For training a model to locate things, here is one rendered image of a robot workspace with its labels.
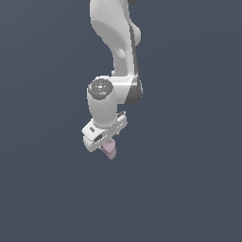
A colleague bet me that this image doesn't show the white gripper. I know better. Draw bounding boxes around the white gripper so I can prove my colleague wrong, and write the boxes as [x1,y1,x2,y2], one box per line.
[81,110,129,161]

